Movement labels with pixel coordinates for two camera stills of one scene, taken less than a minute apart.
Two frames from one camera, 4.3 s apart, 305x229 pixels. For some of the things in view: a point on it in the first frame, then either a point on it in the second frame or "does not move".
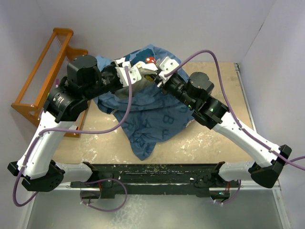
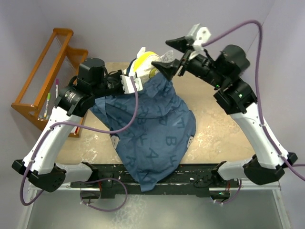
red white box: [75, 128] does not move
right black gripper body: [173, 86] to [198, 65]
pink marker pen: [57, 82] does not move
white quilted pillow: [145, 83] to [142, 67]
